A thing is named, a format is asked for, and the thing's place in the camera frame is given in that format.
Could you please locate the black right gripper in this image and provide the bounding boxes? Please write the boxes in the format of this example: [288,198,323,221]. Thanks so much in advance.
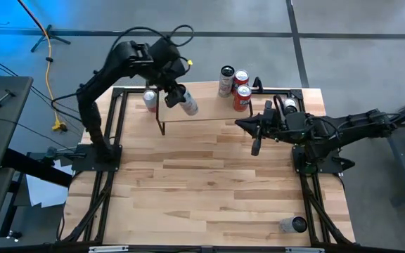
[235,100,295,157]

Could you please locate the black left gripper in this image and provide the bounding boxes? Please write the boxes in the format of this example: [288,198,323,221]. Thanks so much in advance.
[158,71,188,109]

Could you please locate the tall white can red print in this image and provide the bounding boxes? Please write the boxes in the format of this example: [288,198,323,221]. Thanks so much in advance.
[178,89,200,117]

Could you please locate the orange Fanta soda can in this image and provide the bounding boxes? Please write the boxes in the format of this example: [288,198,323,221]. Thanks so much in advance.
[231,68,251,95]
[232,84,253,113]

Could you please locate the tall silver can black lid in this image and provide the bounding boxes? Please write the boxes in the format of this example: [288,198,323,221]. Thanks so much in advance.
[278,215,309,235]
[217,65,236,99]

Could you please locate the short silver and red can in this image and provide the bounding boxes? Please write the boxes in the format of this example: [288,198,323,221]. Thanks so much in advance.
[142,89,159,114]

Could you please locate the short silver and pink can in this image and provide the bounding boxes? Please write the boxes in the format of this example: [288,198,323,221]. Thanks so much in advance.
[282,97,299,114]

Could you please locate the clamp with grey knob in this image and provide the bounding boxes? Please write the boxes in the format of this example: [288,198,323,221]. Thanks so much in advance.
[44,146,87,162]

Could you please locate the black tripod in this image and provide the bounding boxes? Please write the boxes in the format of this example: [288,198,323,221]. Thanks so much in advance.
[30,23,72,53]

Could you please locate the black beam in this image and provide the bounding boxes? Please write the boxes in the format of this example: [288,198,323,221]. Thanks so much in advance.
[1,148,74,188]

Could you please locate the white paper sheet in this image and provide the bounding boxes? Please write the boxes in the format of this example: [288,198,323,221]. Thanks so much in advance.
[25,160,73,209]

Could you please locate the grey desk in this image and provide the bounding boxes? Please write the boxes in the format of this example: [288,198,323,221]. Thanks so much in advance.
[0,75,34,250]

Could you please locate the wooden shelf black metal frame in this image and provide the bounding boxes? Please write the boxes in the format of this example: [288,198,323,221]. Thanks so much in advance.
[155,76,265,137]

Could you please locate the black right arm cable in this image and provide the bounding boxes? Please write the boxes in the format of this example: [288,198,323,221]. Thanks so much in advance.
[273,93,287,115]

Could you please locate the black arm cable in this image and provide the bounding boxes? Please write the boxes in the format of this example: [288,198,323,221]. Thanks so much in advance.
[110,23,195,77]
[273,93,287,115]

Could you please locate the black aluminium table frame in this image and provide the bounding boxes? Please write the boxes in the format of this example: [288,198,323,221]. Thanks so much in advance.
[58,86,357,247]

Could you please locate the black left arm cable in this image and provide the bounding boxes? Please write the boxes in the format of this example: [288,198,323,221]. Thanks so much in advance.
[110,23,195,77]

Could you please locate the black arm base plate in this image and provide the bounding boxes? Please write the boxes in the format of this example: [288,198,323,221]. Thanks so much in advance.
[291,145,345,176]
[71,143,123,173]

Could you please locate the silver metal bracket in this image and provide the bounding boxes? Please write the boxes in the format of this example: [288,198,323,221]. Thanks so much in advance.
[88,245,129,253]
[285,247,326,253]

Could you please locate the yellow hanging cable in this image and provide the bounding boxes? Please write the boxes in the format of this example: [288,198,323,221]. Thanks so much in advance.
[16,0,68,133]

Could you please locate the black floor cable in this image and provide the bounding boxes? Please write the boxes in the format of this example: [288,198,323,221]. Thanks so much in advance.
[0,51,84,122]

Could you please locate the black floor stand frame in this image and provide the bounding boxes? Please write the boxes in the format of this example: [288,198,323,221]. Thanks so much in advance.
[0,171,27,242]

